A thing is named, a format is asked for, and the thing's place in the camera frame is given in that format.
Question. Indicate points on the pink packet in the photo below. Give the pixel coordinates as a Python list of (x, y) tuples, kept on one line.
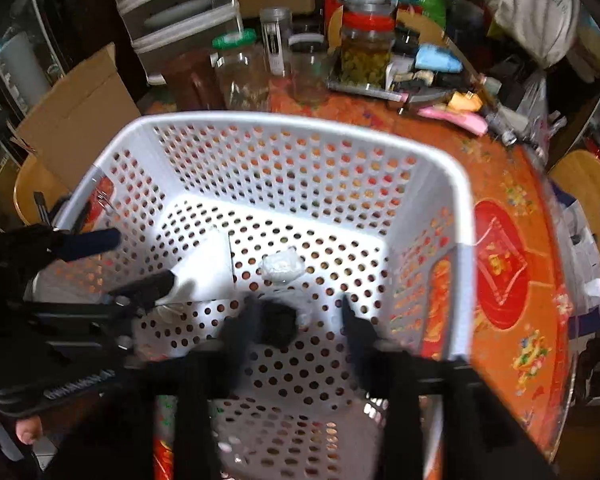
[(457, 120)]

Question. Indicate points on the white cloth bag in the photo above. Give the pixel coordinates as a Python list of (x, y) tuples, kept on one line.
[(532, 5)]

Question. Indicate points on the green lid glass jar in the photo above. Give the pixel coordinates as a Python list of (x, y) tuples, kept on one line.
[(242, 75)]

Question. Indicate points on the black soft cloth ball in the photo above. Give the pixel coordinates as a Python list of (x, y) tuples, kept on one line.
[(278, 327)]

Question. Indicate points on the white plastic drawer unit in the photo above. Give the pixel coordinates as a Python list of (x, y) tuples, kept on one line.
[(175, 10)]

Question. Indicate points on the red lid pickle jar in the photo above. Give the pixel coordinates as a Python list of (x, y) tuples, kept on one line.
[(366, 57)]

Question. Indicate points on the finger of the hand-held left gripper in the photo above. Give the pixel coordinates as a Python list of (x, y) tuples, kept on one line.
[(92, 243), (147, 285)]

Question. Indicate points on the light blue packet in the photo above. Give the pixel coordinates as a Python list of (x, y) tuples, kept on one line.
[(437, 58)]

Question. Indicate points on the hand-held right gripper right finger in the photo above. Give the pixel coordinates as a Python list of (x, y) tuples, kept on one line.
[(354, 332)]

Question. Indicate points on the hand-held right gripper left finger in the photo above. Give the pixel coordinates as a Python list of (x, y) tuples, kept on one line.
[(238, 331)]

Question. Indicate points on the tall clear canister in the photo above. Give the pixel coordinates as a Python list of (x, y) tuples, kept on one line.
[(276, 42)]

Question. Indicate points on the wooden chair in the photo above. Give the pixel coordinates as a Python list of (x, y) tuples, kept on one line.
[(30, 192), (580, 185)]

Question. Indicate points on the glass cabinet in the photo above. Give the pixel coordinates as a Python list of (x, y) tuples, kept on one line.
[(22, 50)]

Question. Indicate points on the person's left hand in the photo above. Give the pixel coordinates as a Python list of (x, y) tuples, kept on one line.
[(28, 430)]

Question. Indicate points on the brown tinted jar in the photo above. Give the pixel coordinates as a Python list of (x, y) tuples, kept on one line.
[(192, 82)]

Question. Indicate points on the yellow small box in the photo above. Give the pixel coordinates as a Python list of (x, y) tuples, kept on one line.
[(465, 101)]

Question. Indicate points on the black lid glass jar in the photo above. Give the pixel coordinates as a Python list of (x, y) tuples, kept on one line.
[(308, 72)]

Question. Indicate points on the crumpled white plastic wrap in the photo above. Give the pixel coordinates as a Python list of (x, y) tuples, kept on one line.
[(280, 267)]

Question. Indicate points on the white paper sheet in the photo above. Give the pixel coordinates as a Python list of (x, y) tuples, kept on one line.
[(205, 267)]

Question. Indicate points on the clear lid jar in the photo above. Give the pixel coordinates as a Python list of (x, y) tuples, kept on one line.
[(370, 4)]

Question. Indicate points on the white perforated laundry basket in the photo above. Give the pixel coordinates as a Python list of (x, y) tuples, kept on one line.
[(300, 195)]

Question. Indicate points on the open cardboard box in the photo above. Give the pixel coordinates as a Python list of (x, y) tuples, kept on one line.
[(75, 120)]

